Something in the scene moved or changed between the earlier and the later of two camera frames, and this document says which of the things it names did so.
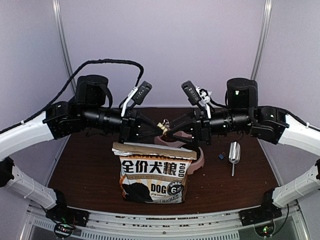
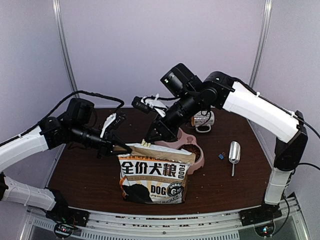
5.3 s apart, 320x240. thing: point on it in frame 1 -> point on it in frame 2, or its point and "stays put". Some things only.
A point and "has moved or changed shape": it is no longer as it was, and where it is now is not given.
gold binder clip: (164, 125) has moved or changed shape
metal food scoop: (234, 154) stays put
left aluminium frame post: (59, 21) stays put
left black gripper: (128, 126) -> (106, 146)
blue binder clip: (221, 156) stays put
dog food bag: (153, 173) stays put
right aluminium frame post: (266, 18) stays put
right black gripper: (202, 126) -> (166, 132)
